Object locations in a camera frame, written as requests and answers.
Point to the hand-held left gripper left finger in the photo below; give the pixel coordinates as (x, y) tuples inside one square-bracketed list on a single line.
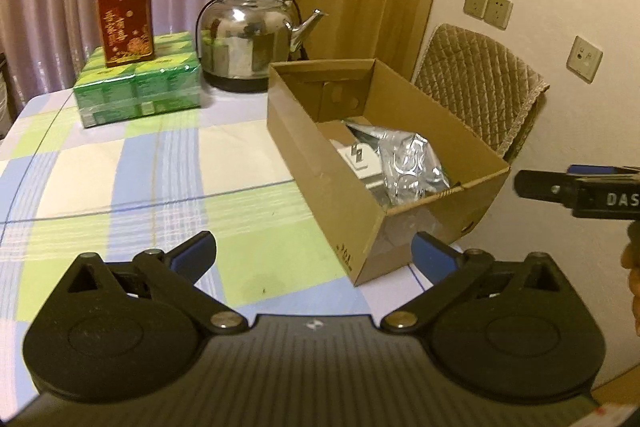
[(192, 252)]

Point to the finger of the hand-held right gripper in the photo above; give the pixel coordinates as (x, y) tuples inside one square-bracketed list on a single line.
[(600, 171), (545, 187)]

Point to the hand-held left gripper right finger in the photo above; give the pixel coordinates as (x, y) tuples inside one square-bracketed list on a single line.
[(435, 252)]

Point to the silver foil bag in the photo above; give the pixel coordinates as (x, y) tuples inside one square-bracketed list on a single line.
[(405, 157)]

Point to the white charger plug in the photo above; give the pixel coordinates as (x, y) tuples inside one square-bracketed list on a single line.
[(362, 167)]

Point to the brown cardboard box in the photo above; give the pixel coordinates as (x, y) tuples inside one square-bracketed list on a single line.
[(330, 187)]

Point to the person's right hand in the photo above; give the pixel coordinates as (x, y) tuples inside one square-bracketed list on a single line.
[(634, 277)]

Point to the quilted beige chair cushion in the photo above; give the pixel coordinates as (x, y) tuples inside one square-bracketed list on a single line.
[(475, 77)]

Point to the green tissue pack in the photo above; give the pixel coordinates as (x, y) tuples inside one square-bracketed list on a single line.
[(135, 92)]

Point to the stainless steel kettle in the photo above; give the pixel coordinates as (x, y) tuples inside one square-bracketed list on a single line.
[(240, 37)]

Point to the red and gold box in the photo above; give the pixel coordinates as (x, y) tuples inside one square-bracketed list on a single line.
[(125, 27)]

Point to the single wall outlet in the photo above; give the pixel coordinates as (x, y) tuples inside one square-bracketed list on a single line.
[(584, 58)]

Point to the wall socket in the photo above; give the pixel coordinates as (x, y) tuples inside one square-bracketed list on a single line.
[(475, 2), (499, 12)]

